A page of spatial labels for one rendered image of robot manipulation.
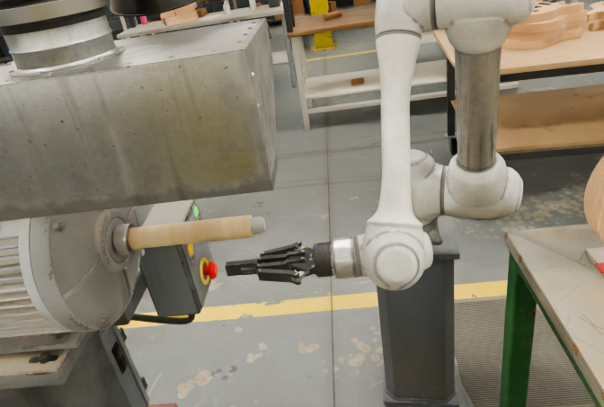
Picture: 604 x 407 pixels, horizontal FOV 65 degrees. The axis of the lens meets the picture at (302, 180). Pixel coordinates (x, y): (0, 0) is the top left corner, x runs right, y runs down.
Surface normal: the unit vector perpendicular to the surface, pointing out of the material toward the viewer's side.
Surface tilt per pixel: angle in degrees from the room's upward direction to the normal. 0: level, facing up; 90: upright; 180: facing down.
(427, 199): 87
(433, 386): 90
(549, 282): 0
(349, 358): 0
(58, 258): 78
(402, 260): 67
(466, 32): 115
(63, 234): 71
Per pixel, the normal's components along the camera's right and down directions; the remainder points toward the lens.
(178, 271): -0.04, 0.47
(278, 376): -0.15, -0.88
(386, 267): -0.04, 0.07
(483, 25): -0.21, 0.79
